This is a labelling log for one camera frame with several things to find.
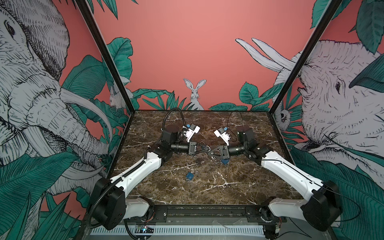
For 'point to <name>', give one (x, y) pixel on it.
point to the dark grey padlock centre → (199, 159)
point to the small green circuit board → (144, 229)
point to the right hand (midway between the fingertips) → (209, 154)
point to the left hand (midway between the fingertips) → (207, 149)
